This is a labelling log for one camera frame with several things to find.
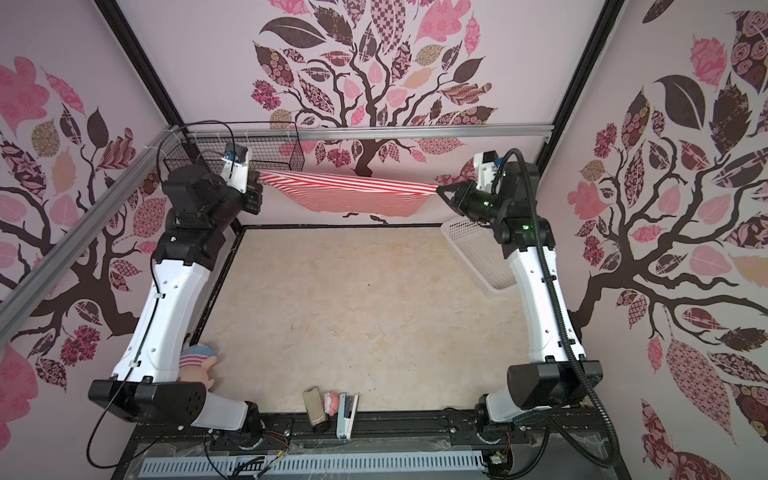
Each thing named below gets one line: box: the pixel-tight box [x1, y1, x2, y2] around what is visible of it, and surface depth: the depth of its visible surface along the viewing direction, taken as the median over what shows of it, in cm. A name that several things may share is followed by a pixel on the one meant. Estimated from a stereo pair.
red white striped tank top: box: [257, 170, 439, 217], surface depth 68 cm
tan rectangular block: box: [303, 386, 326, 426], surface depth 77 cm
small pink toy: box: [324, 391, 339, 417], surface depth 76 cm
